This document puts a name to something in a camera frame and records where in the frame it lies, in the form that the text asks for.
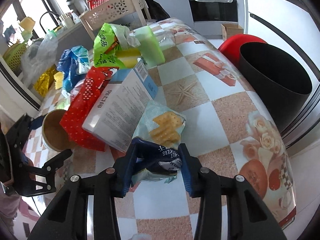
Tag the clear plastic bag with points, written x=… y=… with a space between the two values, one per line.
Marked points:
x=38 y=58

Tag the gold foil bag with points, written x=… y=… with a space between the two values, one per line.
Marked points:
x=44 y=82

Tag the cardboard box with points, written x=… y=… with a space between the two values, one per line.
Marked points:
x=230 y=29

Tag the white refrigerator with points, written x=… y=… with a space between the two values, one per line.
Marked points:
x=291 y=26

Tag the red plastic basket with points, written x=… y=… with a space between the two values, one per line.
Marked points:
x=94 y=3

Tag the light green lotion bottle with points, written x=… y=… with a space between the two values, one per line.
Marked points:
x=149 y=46

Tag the black garment on chair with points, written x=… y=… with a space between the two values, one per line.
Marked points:
x=156 y=11

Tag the green snack bag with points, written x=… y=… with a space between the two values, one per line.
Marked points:
x=111 y=38

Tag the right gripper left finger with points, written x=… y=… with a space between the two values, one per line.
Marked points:
x=66 y=215

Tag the beige plastic chair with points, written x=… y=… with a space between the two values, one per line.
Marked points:
x=112 y=10

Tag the brown paper cup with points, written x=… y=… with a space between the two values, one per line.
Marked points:
x=54 y=137

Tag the blue plastic bag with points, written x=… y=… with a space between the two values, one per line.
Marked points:
x=74 y=64

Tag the black faucet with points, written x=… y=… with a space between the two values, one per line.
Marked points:
x=49 y=20

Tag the yellow sponge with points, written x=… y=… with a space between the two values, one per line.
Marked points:
x=129 y=57

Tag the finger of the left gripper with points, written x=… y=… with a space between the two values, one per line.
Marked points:
x=49 y=168

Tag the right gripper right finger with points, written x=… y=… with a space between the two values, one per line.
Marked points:
x=248 y=216

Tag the red polka dot bag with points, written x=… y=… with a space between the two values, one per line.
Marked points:
x=92 y=87

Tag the blue cracker snack bag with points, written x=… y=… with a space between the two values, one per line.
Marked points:
x=162 y=128

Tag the black built-in oven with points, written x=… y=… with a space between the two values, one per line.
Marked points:
x=214 y=10

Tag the red plastic stool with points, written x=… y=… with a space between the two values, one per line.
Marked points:
x=230 y=48

